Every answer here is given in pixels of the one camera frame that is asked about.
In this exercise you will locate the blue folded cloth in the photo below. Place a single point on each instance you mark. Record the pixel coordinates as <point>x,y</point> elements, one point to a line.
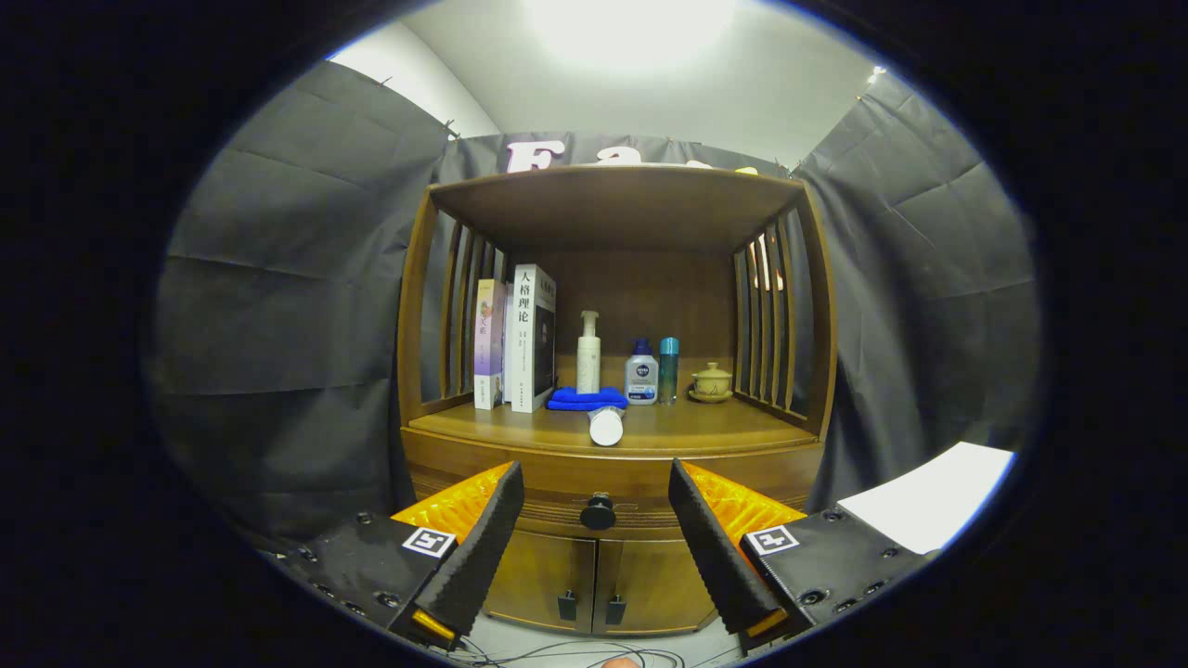
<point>575,401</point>

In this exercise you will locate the teal bottle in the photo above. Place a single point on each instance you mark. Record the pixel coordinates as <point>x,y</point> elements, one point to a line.
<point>669,371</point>

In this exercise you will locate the wooden countertop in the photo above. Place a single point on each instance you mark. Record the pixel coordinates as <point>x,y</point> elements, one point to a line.
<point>705,427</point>

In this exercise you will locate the white pump bottle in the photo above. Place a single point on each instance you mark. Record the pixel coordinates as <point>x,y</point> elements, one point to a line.
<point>588,362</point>

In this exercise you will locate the white book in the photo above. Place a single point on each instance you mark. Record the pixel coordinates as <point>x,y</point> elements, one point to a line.
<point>524,353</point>

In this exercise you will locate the wooden drawer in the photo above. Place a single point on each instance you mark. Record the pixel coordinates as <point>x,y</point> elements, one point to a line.
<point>594,473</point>

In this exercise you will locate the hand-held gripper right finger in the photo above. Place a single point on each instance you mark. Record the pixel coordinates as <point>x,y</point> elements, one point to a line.
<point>715,557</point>

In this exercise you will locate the black backdrop cloth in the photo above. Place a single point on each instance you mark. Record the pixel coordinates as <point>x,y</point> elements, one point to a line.
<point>297,278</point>

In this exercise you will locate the white tube with green end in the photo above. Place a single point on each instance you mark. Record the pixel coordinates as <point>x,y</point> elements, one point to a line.
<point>606,429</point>

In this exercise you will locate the black drawer knob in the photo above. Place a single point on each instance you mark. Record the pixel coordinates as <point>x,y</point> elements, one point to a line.
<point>598,513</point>

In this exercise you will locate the white bottle with blue cap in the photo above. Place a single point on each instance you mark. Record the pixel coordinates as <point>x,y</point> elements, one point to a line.
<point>641,380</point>

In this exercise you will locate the brown wooden cabinet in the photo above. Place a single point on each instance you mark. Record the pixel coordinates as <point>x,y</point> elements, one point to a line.
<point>640,297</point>

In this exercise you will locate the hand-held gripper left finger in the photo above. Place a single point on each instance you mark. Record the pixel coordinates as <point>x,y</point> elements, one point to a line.
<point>483,547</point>

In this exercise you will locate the wooden cabinet door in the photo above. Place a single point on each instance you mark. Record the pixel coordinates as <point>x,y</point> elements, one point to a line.
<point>650,580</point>
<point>538,575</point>

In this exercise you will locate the white side cabinet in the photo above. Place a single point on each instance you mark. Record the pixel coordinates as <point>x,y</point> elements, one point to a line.
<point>937,492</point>

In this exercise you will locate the yellow lidded teacup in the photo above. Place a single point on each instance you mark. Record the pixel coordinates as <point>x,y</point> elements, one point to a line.
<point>711,382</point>

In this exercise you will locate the purple book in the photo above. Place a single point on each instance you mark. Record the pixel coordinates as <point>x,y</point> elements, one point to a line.
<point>489,353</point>

